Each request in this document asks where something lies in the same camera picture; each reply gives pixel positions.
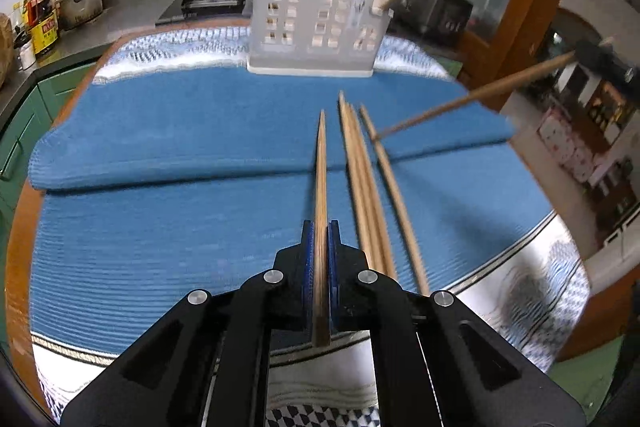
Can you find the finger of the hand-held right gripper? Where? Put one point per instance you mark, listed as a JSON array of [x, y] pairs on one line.
[[602, 59]]

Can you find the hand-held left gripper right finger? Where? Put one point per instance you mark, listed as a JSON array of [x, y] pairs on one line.
[[335, 279]]

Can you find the white dotted cloth bundle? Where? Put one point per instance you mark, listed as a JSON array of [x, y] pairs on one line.
[[570, 144]]

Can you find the blue patterned tablecloth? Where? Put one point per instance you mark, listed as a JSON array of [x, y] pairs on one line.
[[175, 207]]

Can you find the dark sauce bottle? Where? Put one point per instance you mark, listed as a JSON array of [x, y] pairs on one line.
[[39, 6]]

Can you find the small white jar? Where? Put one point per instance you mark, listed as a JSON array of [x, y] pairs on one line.
[[26, 56]]

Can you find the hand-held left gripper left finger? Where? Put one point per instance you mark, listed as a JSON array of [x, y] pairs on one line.
[[307, 279]]

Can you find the green base cabinets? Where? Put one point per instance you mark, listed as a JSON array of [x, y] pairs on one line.
[[35, 122]]

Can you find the steel cooking pot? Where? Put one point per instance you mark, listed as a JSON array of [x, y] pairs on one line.
[[82, 2]]

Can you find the white plastic utensil holder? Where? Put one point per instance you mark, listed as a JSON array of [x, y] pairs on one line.
[[310, 22]]

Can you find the yellow-label bottle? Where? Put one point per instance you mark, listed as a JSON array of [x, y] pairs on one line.
[[45, 34]]

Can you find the round wooden cutting board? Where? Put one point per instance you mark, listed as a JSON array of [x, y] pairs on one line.
[[5, 52]]

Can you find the black countertop appliance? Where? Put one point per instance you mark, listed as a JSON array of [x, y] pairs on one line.
[[440, 14]]

